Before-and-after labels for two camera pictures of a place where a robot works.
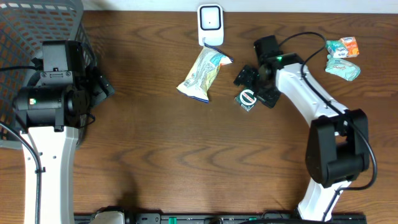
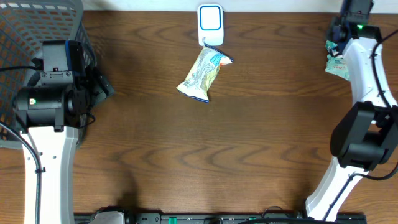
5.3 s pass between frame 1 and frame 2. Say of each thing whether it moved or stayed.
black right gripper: moved
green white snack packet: stayed
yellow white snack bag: stayed
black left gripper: stayed
